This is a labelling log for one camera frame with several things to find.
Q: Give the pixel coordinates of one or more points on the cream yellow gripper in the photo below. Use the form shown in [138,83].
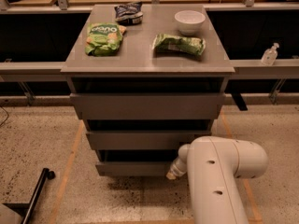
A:
[177,167]

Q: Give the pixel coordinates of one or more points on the grey bottom drawer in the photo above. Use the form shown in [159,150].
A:
[153,162]

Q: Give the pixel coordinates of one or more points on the grey drawer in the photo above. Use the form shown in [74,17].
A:
[147,97]
[153,162]
[145,134]

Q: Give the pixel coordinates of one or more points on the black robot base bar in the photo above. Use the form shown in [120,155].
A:
[21,213]

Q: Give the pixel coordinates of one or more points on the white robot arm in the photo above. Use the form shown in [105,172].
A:
[212,165]

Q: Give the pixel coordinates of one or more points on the grey middle drawer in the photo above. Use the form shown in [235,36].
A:
[145,134]

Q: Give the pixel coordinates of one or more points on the grey drawer cabinet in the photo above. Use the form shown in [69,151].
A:
[136,58]

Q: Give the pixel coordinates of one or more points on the grey top drawer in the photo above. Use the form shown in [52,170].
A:
[147,97]

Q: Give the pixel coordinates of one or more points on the green snack bag right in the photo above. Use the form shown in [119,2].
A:
[190,45]

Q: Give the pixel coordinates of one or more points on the green chips bag left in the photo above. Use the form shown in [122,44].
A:
[104,38]

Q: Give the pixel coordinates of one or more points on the clear sanitizer pump bottle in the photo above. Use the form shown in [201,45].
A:
[270,55]

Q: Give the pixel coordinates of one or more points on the white bowl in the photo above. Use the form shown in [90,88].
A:
[189,22]

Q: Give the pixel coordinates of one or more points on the dark blue snack bag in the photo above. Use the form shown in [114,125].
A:
[129,14]

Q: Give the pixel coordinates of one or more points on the grey metal rail shelf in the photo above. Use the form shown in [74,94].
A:
[244,69]

